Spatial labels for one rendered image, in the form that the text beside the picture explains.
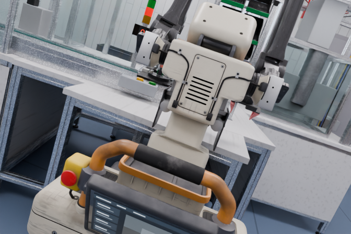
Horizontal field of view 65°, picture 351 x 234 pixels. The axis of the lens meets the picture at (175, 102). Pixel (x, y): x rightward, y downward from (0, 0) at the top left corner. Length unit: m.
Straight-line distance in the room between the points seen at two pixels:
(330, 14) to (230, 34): 1.81
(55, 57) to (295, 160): 2.01
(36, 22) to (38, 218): 1.94
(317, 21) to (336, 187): 1.42
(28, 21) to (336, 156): 2.74
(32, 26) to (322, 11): 2.32
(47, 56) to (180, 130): 0.99
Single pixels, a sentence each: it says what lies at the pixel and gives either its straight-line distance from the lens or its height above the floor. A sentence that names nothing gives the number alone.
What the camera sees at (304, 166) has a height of 0.59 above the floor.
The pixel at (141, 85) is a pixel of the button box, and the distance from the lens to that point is 1.49.
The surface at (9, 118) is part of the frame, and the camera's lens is 1.79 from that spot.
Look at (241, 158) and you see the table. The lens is 1.25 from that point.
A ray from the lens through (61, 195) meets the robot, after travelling 0.73.
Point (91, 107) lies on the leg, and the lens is 1.35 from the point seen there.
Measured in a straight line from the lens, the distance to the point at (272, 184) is 2.63.
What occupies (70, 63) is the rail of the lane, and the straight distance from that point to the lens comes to 1.65.
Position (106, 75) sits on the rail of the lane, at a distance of 1.59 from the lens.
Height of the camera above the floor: 1.24
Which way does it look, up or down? 12 degrees down
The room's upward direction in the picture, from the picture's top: 19 degrees clockwise
